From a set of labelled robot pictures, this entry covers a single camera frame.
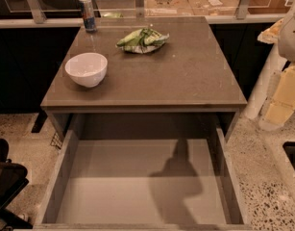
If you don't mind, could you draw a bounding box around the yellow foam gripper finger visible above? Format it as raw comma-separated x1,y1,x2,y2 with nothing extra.
258,64,295,131
258,19,283,44

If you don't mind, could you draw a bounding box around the green jalapeno chip bag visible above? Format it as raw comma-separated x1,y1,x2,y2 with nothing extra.
116,28,169,54

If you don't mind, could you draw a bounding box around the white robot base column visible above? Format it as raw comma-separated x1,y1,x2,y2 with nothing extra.
243,44,286,119

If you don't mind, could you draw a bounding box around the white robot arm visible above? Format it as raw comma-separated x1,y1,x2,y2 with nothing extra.
258,0,295,131

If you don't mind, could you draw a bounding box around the open grey top drawer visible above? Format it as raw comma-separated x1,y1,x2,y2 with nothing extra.
36,114,251,231

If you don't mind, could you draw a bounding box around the right cardboard box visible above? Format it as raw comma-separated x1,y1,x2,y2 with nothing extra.
188,0,239,15

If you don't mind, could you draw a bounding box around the grey cabinet counter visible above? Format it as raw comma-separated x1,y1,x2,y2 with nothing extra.
41,16,247,132

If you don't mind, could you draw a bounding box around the white ceramic bowl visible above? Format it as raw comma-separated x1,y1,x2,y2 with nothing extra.
65,53,108,88

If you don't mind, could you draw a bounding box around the blue silver energy drink can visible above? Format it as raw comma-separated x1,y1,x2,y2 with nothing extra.
78,0,96,32

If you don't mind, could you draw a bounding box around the black office chair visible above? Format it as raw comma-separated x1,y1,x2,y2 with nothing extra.
0,139,33,231

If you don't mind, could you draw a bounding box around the right metal railing bracket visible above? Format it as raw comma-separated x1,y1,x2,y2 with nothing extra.
235,0,251,19

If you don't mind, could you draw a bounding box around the metal railing bracket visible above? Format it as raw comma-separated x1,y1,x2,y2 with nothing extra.
235,0,251,19
135,0,144,17
27,0,46,24

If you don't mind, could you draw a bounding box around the middle metal railing bracket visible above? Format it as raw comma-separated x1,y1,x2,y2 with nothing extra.
135,0,144,17

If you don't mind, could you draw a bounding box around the left metal railing bracket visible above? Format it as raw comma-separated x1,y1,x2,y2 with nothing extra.
27,0,46,24

